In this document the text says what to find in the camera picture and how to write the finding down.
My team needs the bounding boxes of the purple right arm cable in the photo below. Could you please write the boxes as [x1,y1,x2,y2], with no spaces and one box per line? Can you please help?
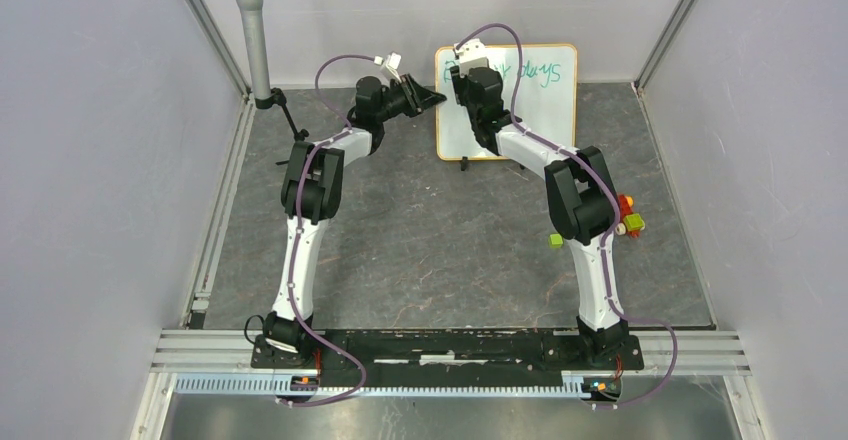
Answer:
[454,22,680,413]

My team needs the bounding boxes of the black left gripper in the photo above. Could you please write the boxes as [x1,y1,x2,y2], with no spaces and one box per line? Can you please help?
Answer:
[375,73,446,124]

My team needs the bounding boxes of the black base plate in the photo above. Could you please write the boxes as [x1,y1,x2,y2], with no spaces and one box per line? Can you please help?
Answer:
[251,328,645,389]

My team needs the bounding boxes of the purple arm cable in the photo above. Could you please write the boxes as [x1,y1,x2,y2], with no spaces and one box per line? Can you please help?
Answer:
[274,54,382,409]
[454,22,680,413]

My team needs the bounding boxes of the yellow-framed whiteboard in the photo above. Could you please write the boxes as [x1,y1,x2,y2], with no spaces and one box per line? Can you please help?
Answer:
[435,43,578,161]

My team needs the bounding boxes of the grey microphone on stand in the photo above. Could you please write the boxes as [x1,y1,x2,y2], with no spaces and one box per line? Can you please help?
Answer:
[235,0,309,141]

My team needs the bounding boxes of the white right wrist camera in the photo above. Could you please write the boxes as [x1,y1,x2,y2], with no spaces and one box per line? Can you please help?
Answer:
[453,38,489,76]

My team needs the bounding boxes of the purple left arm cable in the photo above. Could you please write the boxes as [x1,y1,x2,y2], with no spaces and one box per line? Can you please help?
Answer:
[274,54,382,409]

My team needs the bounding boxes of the aluminium frame rail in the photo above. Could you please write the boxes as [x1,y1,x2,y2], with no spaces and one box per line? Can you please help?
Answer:
[131,328,767,439]

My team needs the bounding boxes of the green cube block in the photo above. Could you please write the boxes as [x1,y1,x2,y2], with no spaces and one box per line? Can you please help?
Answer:
[548,233,565,249]

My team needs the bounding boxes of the red toy car, yellow wheels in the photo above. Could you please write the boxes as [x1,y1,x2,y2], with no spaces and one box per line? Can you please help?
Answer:
[615,194,646,238]

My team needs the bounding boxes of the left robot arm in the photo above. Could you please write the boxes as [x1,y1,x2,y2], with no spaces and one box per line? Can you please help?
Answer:
[263,74,446,368]

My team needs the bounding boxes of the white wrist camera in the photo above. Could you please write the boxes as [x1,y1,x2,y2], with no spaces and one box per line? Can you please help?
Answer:
[453,38,489,76]
[373,52,402,82]

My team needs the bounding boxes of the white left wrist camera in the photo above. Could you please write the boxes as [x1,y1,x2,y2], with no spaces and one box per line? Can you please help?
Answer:
[373,52,402,82]

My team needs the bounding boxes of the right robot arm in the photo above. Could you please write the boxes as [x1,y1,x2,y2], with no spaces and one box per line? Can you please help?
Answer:
[449,66,629,368]

